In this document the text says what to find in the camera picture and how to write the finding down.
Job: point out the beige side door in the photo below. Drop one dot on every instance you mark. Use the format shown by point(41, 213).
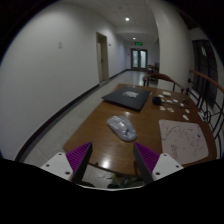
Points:
point(103, 60)

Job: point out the small black box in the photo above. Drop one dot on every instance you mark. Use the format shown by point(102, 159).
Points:
point(156, 100)

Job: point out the black flat board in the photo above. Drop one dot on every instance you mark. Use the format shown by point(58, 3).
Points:
point(126, 98)

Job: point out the small white piece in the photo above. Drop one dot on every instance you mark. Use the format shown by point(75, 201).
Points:
point(185, 117)
point(187, 110)
point(169, 101)
point(182, 104)
point(175, 100)
point(161, 96)

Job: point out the glass double door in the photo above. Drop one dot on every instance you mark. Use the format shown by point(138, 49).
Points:
point(135, 59)

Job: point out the small beige piece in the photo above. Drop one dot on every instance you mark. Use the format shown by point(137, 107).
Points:
point(170, 109)
point(162, 108)

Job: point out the translucent white computer mouse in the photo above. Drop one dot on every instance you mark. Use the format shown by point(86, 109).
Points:
point(121, 128)

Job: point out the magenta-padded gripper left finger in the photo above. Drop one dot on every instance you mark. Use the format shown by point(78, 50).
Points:
point(78, 156)

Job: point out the distant wooden chair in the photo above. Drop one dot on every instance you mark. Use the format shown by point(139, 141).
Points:
point(152, 68)

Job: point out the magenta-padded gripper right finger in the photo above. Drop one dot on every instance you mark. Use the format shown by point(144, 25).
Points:
point(148, 157)

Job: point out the green exit sign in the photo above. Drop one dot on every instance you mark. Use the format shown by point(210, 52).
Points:
point(138, 43)

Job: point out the white paper strip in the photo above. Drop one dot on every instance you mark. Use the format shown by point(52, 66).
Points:
point(201, 115)

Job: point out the black railing with wooden handrail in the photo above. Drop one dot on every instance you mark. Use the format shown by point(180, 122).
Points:
point(206, 78)

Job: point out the wooden armchair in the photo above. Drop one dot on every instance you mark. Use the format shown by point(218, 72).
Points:
point(163, 76)

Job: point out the dark window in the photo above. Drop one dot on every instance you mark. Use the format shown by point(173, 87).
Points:
point(203, 66)

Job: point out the white rectangular card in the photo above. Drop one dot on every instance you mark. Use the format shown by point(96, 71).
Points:
point(166, 93)

